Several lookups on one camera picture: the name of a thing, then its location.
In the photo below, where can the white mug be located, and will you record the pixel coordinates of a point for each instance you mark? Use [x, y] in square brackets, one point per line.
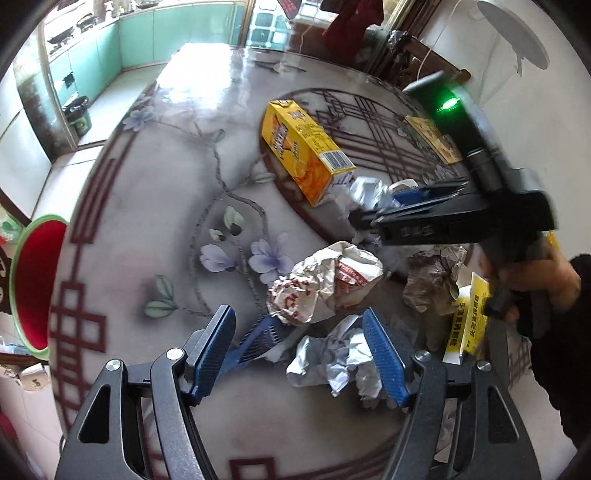
[32, 378]

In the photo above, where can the yellow white small box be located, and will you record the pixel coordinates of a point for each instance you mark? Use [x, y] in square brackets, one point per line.
[471, 318]

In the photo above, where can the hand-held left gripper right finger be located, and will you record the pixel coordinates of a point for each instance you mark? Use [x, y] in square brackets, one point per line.
[385, 355]

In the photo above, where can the plaid hanging cloth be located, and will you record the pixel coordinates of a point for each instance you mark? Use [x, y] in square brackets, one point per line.
[288, 5]

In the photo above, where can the teal kitchen cabinets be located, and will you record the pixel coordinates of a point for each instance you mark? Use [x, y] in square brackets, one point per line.
[138, 32]

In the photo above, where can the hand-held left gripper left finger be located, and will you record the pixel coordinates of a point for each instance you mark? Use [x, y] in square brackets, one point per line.
[214, 355]

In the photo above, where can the white red wrapper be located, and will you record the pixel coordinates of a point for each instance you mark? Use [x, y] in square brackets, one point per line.
[318, 281]

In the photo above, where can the red hanging cloth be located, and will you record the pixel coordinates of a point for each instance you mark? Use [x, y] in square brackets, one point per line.
[351, 18]

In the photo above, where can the black trash bin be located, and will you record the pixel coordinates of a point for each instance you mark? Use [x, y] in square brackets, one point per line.
[76, 115]

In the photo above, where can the white paper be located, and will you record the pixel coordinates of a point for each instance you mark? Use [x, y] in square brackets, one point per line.
[332, 360]

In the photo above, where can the white round fixture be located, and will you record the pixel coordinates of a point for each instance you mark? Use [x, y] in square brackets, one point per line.
[512, 32]

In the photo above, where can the yellow drink carton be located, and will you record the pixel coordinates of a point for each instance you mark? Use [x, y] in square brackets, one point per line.
[300, 147]

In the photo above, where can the black wok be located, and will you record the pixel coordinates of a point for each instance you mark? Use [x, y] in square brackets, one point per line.
[87, 21]
[60, 36]

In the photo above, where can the yellow square coaster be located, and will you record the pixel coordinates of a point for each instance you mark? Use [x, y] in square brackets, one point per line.
[434, 136]

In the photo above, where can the person's right hand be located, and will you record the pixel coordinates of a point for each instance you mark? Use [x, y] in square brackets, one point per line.
[561, 277]

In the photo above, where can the clear plastic drawer stack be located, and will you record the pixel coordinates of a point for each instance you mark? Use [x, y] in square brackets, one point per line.
[265, 27]

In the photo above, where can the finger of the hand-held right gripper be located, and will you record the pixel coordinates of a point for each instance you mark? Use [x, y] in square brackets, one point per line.
[411, 197]
[369, 219]

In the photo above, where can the person's right forearm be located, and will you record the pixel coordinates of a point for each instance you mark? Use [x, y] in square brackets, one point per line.
[577, 369]

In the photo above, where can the red bin with green rim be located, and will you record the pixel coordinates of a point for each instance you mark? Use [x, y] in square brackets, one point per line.
[37, 277]

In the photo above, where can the brown paper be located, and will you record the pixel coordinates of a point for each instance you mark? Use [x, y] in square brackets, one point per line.
[431, 281]

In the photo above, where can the silver foil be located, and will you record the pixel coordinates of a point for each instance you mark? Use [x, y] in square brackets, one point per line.
[367, 191]

